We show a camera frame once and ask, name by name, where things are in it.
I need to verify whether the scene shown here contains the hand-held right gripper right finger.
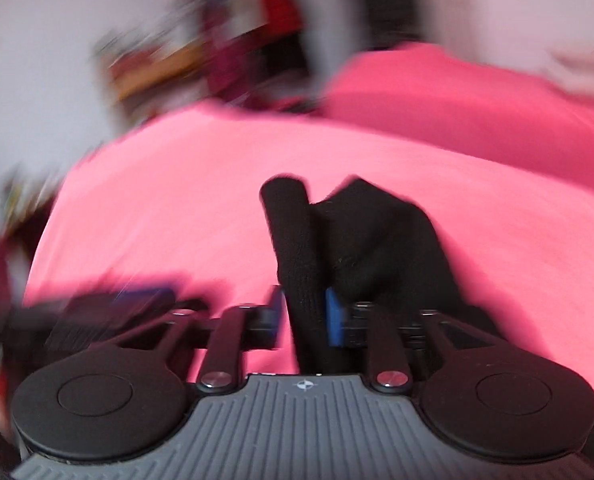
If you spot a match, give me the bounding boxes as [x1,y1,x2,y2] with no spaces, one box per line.
[325,287,504,394]

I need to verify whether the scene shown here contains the light pink fleece blanket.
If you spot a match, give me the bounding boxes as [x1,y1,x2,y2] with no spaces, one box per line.
[21,99,594,403]

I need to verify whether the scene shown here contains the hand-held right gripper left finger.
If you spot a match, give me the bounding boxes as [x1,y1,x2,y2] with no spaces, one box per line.
[111,284,285,394]

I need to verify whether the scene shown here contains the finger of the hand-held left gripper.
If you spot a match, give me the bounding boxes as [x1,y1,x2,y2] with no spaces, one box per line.
[72,274,200,322]

